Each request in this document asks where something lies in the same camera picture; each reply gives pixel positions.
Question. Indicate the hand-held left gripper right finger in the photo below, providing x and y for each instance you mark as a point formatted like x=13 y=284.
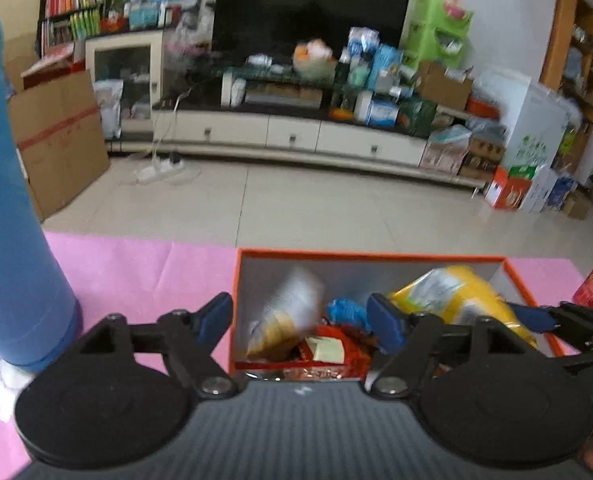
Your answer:
x=386 y=322

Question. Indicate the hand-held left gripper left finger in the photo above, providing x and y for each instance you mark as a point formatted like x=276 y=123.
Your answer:
x=216 y=317

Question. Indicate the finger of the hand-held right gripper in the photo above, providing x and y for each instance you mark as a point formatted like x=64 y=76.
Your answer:
x=531 y=317
x=588 y=364

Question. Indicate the blue snack packet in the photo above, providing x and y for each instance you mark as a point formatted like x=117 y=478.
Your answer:
x=349 y=315

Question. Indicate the orange box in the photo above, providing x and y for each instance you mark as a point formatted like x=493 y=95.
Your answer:
x=256 y=280

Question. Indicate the orange red snack packet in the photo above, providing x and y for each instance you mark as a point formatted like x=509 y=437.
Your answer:
x=336 y=347

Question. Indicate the small yellow snack packet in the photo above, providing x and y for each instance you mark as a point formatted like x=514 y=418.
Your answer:
x=286 y=310

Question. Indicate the large yellow snack packet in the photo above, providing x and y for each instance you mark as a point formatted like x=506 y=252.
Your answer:
x=451 y=295

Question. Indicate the pink tablecloth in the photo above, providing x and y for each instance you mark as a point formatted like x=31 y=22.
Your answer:
x=126 y=280

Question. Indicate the small brown cardboard box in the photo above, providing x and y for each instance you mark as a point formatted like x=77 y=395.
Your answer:
x=576 y=205

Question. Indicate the white blue carton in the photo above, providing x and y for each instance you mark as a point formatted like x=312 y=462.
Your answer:
x=546 y=192

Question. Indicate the orange white carton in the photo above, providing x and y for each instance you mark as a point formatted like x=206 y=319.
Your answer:
x=506 y=190

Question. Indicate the white power strip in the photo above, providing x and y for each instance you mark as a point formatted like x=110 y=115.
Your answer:
x=159 y=170

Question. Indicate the dark brown printed carton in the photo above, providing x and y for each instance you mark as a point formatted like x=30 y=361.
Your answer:
x=483 y=157

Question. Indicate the pink white carton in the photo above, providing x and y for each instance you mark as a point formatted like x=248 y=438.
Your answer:
x=444 y=152

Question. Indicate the white television cabinet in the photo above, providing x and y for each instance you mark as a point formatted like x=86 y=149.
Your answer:
x=286 y=135

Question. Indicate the green printed package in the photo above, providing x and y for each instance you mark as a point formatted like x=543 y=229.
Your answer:
x=416 y=117

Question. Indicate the blue thermos jug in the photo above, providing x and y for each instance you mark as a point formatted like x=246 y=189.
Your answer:
x=11 y=210

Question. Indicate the taped brown cardboard box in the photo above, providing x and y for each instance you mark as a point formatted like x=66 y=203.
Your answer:
x=61 y=140

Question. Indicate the open brown cardboard box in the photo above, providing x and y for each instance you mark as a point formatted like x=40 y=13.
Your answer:
x=444 y=87

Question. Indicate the white glass door cabinet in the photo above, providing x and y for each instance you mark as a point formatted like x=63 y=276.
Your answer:
x=124 y=80

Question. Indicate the wooden shelf unit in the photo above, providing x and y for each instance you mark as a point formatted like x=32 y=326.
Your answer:
x=576 y=50

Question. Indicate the green plastic rack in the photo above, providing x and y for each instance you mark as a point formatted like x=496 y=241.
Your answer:
x=436 y=30

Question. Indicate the black television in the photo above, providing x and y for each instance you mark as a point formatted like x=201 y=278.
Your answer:
x=311 y=5

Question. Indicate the dark bookshelf with books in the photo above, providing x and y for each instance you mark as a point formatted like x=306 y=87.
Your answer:
x=71 y=5

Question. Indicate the tall brown cardboard box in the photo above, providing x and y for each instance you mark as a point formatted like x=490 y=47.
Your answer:
x=16 y=15

